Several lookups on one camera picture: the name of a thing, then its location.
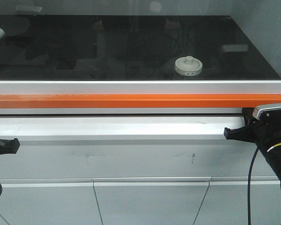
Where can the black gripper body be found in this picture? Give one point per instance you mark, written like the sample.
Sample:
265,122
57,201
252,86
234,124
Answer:
269,131

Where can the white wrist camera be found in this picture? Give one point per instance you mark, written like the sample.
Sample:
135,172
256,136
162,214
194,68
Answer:
261,110

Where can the glass jar with white lid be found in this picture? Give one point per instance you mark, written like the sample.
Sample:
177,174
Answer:
187,68

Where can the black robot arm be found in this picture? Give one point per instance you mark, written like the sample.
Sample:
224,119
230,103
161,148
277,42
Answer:
273,157

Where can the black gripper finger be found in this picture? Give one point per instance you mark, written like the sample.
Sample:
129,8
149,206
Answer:
9,146
250,133
247,114

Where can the white fume hood base cabinet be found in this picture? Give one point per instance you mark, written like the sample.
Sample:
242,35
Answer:
124,171

